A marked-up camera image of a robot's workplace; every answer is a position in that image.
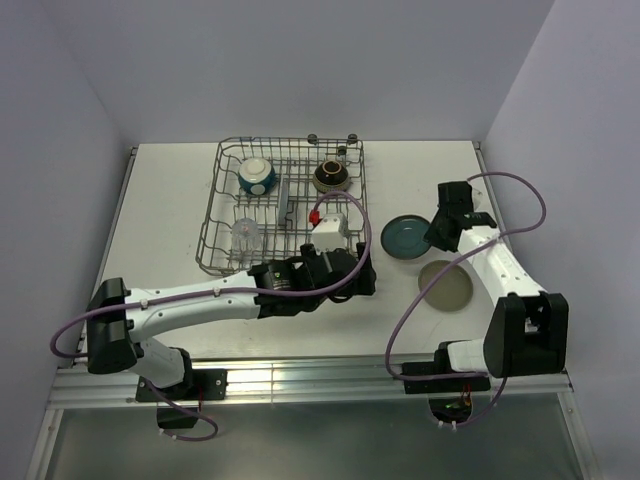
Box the teal glazed saucer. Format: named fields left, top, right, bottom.
left=380, top=214, right=431, bottom=260

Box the clear drinking glass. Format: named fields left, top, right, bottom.
left=231, top=218, right=262, bottom=259

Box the beige ceramic saucer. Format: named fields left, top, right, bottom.
left=418, top=260, right=474, bottom=313

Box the light blue scalloped plate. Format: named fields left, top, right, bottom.
left=276, top=179, right=294, bottom=229

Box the dark patterned bowl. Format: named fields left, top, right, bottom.
left=312, top=160, right=350, bottom=193

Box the teal white-dotted bowl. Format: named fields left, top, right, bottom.
left=238, top=157, right=276, bottom=196

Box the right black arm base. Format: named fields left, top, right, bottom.
left=401, top=362, right=491, bottom=395

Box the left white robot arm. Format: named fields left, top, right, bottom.
left=87, top=242, right=377, bottom=399

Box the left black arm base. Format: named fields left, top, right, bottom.
left=135, top=369, right=228, bottom=430

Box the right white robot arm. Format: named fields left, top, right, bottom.
left=424, top=181, right=569, bottom=390

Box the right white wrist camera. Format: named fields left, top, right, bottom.
left=471, top=187, right=484, bottom=211

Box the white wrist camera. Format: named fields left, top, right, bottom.
left=309, top=210, right=348, bottom=252
left=471, top=187, right=484, bottom=211

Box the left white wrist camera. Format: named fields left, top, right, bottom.
left=309, top=210, right=348, bottom=252

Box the grey wire dish rack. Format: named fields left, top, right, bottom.
left=195, top=134, right=367, bottom=276

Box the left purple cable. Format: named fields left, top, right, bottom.
left=50, top=191, right=374, bottom=444

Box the aluminium front rail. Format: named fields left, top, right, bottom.
left=47, top=353, right=574, bottom=409

